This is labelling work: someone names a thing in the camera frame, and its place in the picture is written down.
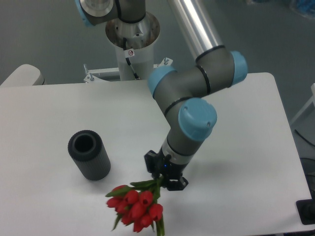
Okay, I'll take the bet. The blue clear plastic bag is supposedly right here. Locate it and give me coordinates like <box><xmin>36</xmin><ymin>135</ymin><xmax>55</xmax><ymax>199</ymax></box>
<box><xmin>289</xmin><ymin>0</ymin><xmax>315</xmax><ymax>19</ymax></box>

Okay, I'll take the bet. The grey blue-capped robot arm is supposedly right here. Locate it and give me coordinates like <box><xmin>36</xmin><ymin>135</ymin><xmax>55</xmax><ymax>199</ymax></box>
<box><xmin>76</xmin><ymin>0</ymin><xmax>248</xmax><ymax>191</ymax></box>

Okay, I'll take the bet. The black device at table edge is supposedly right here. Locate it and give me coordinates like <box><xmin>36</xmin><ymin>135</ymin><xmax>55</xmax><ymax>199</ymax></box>
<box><xmin>296</xmin><ymin>199</ymin><xmax>315</xmax><ymax>225</ymax></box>

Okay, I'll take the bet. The white chair armrest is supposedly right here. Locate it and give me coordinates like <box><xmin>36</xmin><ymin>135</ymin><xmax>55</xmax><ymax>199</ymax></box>
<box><xmin>0</xmin><ymin>64</ymin><xmax>46</xmax><ymax>88</ymax></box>

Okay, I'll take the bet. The red tulip bouquet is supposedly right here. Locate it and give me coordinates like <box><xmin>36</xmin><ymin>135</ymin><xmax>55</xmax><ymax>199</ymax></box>
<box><xmin>105</xmin><ymin>177</ymin><xmax>165</xmax><ymax>236</ymax></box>

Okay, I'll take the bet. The black pedestal cable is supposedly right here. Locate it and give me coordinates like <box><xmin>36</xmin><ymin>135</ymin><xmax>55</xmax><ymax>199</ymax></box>
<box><xmin>122</xmin><ymin>37</ymin><xmax>141</xmax><ymax>81</ymax></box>

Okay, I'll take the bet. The dark grey ribbed vase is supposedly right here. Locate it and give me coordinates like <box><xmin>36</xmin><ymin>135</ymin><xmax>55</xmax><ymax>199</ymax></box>
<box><xmin>67</xmin><ymin>130</ymin><xmax>111</xmax><ymax>181</ymax></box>

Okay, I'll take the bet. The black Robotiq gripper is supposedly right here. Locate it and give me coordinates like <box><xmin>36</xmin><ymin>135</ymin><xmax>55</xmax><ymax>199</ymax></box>
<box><xmin>144</xmin><ymin>148</ymin><xmax>189</xmax><ymax>191</ymax></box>

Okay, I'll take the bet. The white side table frame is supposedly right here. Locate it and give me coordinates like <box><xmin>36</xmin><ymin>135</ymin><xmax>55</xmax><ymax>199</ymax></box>
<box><xmin>289</xmin><ymin>84</ymin><xmax>315</xmax><ymax>127</ymax></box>

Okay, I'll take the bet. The black floor cable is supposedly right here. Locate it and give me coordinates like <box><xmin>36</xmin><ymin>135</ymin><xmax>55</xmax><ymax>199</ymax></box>
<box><xmin>294</xmin><ymin>129</ymin><xmax>315</xmax><ymax>146</ymax></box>

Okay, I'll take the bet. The white metal base frame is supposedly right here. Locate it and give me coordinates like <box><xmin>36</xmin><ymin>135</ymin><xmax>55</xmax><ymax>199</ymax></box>
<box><xmin>83</xmin><ymin>57</ymin><xmax>173</xmax><ymax>83</ymax></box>

